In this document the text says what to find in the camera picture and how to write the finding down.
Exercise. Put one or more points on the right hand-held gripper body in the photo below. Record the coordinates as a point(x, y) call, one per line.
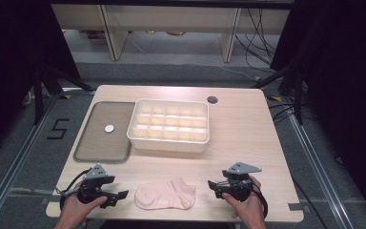
point(239, 183)

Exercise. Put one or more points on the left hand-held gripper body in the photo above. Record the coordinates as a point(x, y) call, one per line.
point(90, 186)

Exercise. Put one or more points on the pink sock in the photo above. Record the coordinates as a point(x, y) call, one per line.
point(163, 196)

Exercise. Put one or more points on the white divided storage box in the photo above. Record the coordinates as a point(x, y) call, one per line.
point(170, 125)

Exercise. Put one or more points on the person's right hand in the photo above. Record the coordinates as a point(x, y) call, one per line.
point(248, 208)

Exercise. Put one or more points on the person's left hand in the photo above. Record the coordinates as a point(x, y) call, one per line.
point(76, 210)

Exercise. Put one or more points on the grey tape strip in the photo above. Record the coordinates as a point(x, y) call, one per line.
point(51, 199)
point(296, 207)

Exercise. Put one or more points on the grey mesh box lid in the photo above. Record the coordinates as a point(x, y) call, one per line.
point(103, 143)

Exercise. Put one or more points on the white round sticker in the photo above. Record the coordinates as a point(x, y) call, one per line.
point(109, 128)

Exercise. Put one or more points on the black tape floor mark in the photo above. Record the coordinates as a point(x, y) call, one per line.
point(58, 129)

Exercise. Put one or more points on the dark round table grommet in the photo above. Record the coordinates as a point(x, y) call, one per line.
point(212, 99)

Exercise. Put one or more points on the black metal stand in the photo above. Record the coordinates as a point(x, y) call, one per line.
point(297, 95)
point(38, 95)

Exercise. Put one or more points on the black curtain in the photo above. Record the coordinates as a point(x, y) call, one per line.
point(346, 95)
point(16, 63)

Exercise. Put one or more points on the yellow round object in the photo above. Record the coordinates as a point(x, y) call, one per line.
point(175, 32)

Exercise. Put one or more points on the beige wooden shelf unit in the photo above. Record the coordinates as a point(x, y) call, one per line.
point(171, 19)

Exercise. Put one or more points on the aluminium floor rail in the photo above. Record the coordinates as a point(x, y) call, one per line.
point(317, 171)
point(16, 162)

